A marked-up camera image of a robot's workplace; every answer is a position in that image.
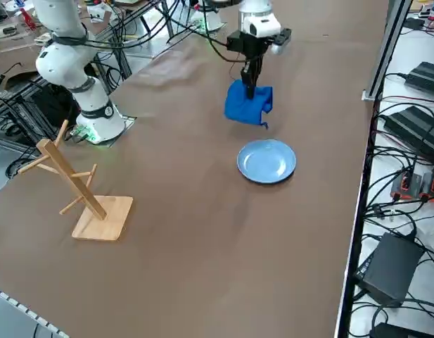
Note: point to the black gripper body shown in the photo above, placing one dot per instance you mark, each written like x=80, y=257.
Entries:
x=253, y=44

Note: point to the blue cloth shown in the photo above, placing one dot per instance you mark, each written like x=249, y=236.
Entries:
x=243, y=109

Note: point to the blue plastic plate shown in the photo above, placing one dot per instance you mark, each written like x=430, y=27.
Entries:
x=266, y=162

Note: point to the large black power adapter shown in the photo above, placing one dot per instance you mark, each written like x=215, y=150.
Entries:
x=413, y=126

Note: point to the small black power adapter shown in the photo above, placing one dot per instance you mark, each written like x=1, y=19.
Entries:
x=426, y=75

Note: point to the orange black device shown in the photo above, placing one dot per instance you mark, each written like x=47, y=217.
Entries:
x=406, y=184
x=433, y=184

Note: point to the wooden cup rack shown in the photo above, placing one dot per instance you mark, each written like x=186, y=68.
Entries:
x=104, y=218

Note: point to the red plastic object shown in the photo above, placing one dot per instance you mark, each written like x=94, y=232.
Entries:
x=26, y=17

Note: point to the black box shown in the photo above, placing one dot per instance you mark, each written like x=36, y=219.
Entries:
x=389, y=267

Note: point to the flat black device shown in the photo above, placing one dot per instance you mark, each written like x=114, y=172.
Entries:
x=403, y=332

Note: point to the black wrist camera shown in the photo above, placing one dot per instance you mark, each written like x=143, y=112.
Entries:
x=282, y=37

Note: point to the metal camera post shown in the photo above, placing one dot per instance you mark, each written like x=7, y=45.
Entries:
x=387, y=45

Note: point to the grey metal frame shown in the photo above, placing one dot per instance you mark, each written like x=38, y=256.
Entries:
x=12, y=317

